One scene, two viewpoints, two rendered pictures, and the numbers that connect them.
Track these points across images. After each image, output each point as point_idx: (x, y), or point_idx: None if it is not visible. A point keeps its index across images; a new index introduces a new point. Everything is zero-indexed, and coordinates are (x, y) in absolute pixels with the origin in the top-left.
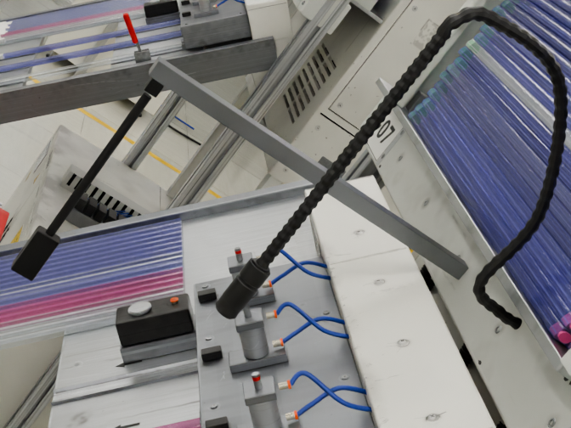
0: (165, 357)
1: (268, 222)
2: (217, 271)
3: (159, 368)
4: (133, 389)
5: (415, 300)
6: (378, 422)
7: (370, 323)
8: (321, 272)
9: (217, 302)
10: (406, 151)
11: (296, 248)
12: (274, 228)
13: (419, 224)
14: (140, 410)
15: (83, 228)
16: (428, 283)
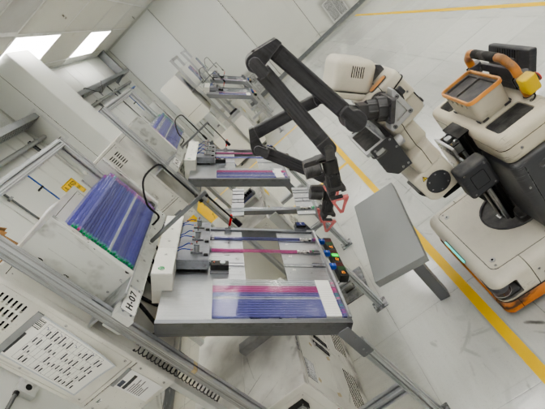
0: None
1: (182, 309)
2: (202, 292)
3: None
4: None
5: (165, 235)
6: (182, 219)
7: (175, 233)
8: (178, 255)
9: (203, 200)
10: (135, 278)
11: (177, 294)
12: (181, 306)
13: (148, 260)
14: (224, 257)
15: (247, 321)
16: None
